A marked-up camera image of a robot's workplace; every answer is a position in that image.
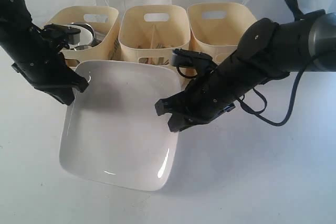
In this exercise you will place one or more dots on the white round bowl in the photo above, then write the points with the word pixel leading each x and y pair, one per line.
pixel 82 40

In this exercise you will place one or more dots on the steel fork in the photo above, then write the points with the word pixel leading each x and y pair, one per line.
pixel 163 46

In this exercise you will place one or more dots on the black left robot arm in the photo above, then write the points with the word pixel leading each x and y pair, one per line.
pixel 17 26

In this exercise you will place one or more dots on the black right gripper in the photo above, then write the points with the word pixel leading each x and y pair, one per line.
pixel 204 100

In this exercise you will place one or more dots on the cream bin with triangle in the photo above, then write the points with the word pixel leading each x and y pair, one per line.
pixel 172 28

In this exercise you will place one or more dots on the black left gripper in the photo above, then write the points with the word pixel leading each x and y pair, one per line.
pixel 45 69

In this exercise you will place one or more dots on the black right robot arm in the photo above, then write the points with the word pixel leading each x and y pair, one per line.
pixel 267 51

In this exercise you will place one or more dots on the cream bin with circle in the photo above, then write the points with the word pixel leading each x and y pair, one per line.
pixel 109 48

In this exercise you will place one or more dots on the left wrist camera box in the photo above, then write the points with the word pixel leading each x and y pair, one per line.
pixel 61 33

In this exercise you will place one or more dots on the white square plate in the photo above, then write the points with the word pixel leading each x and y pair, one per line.
pixel 112 133

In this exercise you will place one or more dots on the cream bin with square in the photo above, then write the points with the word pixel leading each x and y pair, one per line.
pixel 216 28

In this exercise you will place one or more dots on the steel bowl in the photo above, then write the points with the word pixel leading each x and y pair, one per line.
pixel 95 41

